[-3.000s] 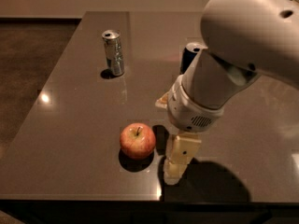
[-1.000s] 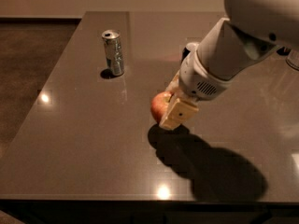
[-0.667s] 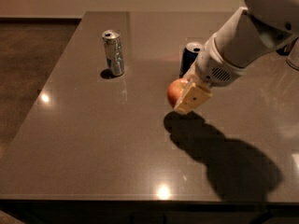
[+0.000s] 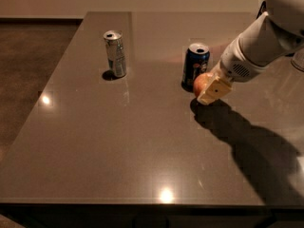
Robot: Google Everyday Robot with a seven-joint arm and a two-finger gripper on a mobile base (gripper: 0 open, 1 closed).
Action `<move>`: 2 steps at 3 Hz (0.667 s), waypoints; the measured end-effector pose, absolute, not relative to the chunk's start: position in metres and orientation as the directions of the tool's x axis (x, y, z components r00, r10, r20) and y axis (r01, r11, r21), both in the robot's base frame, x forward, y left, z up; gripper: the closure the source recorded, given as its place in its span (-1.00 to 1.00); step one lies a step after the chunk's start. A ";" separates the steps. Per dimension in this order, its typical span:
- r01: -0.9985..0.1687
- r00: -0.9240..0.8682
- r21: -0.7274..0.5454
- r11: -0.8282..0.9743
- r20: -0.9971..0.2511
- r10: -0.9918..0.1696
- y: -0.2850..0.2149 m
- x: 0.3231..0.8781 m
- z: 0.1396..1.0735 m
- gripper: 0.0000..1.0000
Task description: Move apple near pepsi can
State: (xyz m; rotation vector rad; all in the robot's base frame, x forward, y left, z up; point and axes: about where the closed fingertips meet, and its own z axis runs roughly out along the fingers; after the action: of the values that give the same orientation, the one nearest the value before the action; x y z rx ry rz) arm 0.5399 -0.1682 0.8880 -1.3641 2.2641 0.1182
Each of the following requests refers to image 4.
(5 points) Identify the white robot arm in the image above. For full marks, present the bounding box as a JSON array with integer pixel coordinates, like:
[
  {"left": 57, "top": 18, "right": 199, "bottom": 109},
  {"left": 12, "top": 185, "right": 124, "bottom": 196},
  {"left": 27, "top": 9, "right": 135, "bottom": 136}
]
[{"left": 194, "top": 0, "right": 304, "bottom": 105}]

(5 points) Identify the red apple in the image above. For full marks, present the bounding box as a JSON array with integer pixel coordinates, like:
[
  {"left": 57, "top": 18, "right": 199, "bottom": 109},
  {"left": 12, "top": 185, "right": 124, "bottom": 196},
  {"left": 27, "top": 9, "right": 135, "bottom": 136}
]
[{"left": 193, "top": 73, "right": 212, "bottom": 97}]

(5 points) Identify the silver energy drink can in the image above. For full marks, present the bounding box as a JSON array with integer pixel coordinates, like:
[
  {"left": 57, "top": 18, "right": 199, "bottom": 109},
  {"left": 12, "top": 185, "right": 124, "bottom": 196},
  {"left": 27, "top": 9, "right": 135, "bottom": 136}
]
[{"left": 104, "top": 30, "right": 126, "bottom": 78}]

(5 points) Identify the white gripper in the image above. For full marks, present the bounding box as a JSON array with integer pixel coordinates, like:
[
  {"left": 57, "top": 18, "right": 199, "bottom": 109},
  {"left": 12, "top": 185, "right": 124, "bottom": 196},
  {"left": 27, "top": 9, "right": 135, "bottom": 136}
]
[{"left": 197, "top": 36, "right": 269, "bottom": 105}]

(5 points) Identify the blue pepsi can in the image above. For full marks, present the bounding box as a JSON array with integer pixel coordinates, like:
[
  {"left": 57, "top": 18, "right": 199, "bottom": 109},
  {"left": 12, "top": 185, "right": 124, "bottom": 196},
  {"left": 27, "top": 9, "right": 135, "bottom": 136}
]
[{"left": 181, "top": 43, "right": 210, "bottom": 91}]

